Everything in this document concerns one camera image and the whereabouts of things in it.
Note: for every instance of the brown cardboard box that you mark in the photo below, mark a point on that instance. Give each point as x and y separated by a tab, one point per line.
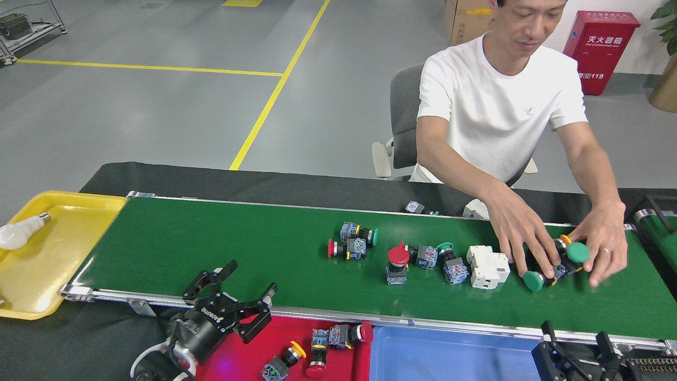
468	21

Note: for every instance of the red push button switch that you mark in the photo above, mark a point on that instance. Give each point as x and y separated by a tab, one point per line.
355	248
398	256
317	365
341	336

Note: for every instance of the grey blue push button switch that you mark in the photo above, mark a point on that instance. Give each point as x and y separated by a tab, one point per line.
415	207
426	256

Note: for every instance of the person's left hand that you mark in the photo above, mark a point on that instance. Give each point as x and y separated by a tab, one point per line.
605	233

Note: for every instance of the grey office chair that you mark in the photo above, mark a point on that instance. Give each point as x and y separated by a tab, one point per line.
404	116

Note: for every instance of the white light bulb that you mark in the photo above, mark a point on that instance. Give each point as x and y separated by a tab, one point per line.
16	235

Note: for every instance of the person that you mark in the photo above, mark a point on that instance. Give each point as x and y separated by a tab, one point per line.
492	106

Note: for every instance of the person's right forearm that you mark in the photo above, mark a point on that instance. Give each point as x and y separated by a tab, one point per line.
465	182

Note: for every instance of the potted plant gold pot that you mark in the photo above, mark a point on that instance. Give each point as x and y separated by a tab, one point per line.
665	90

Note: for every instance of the long green conveyor belt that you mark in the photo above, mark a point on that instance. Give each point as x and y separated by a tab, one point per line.
211	248

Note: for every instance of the red fire extinguisher box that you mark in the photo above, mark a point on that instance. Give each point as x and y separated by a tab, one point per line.
600	53

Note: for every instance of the yellow push button switch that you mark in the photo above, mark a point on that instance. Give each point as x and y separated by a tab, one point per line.
298	349

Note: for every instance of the short green conveyor belt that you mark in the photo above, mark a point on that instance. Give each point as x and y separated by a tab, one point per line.
661	238

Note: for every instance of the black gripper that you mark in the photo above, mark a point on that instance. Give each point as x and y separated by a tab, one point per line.
203	328

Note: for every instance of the metal rack on wheels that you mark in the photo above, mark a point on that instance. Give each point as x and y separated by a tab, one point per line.
16	26

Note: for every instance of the red plastic bin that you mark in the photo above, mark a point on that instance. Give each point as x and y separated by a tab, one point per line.
285	330

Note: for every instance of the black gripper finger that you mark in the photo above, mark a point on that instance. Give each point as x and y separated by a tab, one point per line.
616	368
552	365

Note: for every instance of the person's right hand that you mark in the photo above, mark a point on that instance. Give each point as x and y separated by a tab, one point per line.
515	227

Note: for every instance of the blue plastic bin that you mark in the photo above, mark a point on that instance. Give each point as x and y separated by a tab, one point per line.
449	354

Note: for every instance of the white circuit breaker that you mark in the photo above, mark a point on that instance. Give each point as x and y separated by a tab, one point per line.
475	209
489	267

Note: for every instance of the yellow plastic tray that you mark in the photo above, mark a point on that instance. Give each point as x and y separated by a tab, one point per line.
58	264

